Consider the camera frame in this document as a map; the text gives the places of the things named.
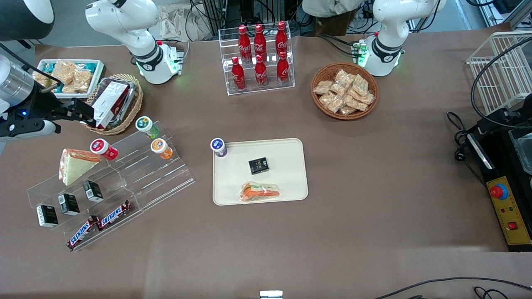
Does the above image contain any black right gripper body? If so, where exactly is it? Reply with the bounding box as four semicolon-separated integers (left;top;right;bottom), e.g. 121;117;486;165
19;85;84;123

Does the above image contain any green gum bottle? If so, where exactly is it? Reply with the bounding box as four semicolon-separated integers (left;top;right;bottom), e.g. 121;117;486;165
135;116;160;140

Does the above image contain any red gum bottle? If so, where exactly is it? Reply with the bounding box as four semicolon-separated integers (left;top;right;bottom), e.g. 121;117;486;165
90;139;119;161

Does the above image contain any white rectangular snack tray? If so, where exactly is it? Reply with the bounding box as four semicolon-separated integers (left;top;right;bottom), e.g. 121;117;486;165
32;59;106;99

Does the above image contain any orange gum bottle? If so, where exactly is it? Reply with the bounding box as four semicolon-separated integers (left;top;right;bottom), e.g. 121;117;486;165
150;138;173;160

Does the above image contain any purple gum bottle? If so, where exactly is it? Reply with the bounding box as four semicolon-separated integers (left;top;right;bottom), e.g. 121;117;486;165
210;138;228;158

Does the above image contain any beige plastic tray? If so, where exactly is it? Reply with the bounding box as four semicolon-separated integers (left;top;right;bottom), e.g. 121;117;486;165
212;138;309;206

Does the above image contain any red and white box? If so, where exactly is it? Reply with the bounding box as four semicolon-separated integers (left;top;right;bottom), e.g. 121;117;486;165
92;80;130;129

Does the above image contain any oval tan wicker basket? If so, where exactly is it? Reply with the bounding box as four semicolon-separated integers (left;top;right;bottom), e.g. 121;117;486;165
83;74;144;136

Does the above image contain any wrapped triangle sandwich white bread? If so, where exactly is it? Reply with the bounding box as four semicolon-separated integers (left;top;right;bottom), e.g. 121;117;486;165
58;148;101;187

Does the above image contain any small black box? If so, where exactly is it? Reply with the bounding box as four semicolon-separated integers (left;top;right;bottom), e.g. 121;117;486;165
249;157;270;175
58;193;80;216
36;205;59;228
83;180;104;203

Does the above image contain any clear acrylic stepped stand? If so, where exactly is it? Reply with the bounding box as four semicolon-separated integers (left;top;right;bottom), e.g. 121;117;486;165
27;120;196;252

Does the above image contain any Snickers bar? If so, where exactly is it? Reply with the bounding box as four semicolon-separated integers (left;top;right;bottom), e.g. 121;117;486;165
96;200;133;231
66;216;100;251

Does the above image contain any crumpled brown paper bag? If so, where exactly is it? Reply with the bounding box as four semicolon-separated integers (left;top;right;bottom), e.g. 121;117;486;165
159;3;213;42

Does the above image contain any red Coca-Cola bottle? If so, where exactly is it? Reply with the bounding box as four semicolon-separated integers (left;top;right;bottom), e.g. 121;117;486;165
254;24;267;63
231;56;246;91
238;25;251;64
276;51;291;87
275;21;288;59
254;54;268;89

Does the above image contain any clear acrylic bottle rack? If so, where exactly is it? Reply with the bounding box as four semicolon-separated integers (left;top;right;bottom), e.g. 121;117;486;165
219;22;296;96

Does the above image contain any wrapped sandwich with orange filling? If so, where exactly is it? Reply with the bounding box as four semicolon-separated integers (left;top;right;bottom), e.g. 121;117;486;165
240;181;282;203

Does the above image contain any round brown wicker basket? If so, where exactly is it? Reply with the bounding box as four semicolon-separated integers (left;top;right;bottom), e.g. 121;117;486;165
311;62;379;121

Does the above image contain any black device on control box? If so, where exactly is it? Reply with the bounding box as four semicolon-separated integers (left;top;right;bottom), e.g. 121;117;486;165
476;94;532;134

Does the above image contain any red emergency stop button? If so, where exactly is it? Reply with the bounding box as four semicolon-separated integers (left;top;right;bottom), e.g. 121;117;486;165
490;183;509;201

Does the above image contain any black and yellow control box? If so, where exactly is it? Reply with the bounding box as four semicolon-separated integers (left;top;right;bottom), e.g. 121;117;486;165
465;125;532;252

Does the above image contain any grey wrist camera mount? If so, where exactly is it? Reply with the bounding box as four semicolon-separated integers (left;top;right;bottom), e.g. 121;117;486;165
0;118;58;138

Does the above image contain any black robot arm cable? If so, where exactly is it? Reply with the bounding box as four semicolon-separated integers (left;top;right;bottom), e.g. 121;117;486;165
0;43;50;93

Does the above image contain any black base cable bundle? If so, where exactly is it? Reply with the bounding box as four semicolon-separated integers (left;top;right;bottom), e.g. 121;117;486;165
319;34;363;57

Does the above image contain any black cable with plug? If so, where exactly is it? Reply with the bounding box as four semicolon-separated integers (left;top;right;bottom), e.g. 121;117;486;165
446;111;472;163

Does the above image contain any thick black cable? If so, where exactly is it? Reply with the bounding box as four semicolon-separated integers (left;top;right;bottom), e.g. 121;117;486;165
470;37;532;130

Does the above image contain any long thin black cable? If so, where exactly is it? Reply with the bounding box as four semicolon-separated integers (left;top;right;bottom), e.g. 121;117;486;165
373;277;532;299

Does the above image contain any white wire basket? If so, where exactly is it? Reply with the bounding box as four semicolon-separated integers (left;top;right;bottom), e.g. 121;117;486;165
465;31;532;118

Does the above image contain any looped black cable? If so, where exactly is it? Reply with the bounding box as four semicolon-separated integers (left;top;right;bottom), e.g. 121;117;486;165
473;286;511;299

